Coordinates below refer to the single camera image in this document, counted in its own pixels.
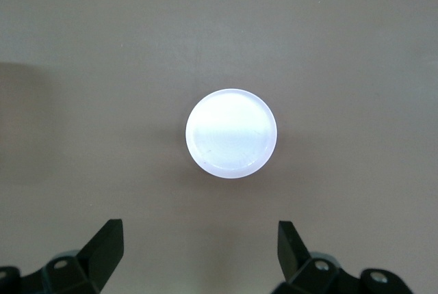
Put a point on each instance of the pink round plate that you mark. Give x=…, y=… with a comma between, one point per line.
x=231, y=133

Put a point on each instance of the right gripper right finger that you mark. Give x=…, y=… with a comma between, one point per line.
x=296, y=263

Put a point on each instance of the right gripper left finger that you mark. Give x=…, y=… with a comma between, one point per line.
x=99, y=260

